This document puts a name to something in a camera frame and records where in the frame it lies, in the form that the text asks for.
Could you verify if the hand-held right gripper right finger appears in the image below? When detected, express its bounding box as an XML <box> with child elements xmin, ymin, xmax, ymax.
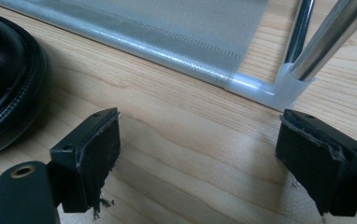
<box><xmin>275</xmin><ymin>108</ymin><xmax>357</xmax><ymax>217</ymax></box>

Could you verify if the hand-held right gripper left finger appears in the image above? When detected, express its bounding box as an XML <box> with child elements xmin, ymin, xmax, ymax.
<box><xmin>49</xmin><ymin>107</ymin><xmax>121</xmax><ymax>218</ymax></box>

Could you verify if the black leather shoe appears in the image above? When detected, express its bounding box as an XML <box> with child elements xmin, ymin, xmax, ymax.
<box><xmin>0</xmin><ymin>8</ymin><xmax>51</xmax><ymax>161</ymax></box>

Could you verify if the grey fabric metal shoe rack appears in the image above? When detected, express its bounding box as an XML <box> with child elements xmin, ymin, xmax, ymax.
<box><xmin>0</xmin><ymin>0</ymin><xmax>357</xmax><ymax>112</ymax></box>

